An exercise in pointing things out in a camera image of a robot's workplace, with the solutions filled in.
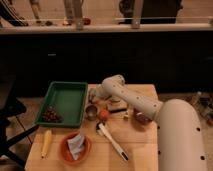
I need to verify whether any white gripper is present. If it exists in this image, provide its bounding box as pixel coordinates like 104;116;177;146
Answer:
89;85;110;102

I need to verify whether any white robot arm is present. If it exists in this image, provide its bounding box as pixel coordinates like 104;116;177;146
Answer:
89;75;208;171

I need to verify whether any purple bowl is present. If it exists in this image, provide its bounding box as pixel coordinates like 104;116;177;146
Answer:
133;109;152;125

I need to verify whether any orange bowl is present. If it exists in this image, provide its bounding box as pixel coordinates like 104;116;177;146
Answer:
59;132;92;166

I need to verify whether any small metal cup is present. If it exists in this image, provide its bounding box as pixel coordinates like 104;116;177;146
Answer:
85;105;98;121

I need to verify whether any orange fruit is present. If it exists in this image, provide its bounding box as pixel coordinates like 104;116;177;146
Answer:
98;109;110;121

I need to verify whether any green plastic tray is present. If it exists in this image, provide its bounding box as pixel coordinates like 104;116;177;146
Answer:
35;81;88;128

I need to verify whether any dark grape bunch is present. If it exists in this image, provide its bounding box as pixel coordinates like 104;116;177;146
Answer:
42;106;62;123

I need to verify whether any grey folded cloth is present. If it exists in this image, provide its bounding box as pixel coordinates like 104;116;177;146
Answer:
67;133;85;160

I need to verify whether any yellow corn cob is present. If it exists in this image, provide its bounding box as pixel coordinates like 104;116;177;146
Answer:
41;130;52;158

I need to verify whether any black office chair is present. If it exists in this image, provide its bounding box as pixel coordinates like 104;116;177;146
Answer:
0;75;38;167

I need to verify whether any wooden block with black handle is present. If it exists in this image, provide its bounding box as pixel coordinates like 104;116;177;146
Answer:
107;100;128;113

